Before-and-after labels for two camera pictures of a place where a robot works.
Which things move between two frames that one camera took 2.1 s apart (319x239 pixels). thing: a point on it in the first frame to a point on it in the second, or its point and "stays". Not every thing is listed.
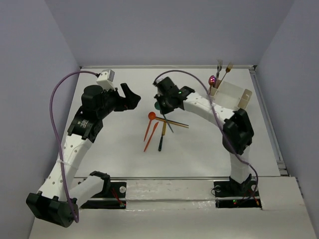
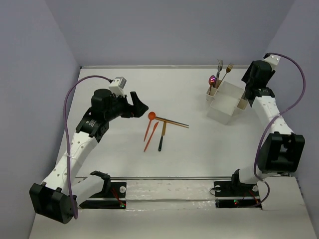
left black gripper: [119, 98] to [128, 107]
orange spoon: [151, 116] stays
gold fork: [227, 69] stays
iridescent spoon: [212, 81] stays
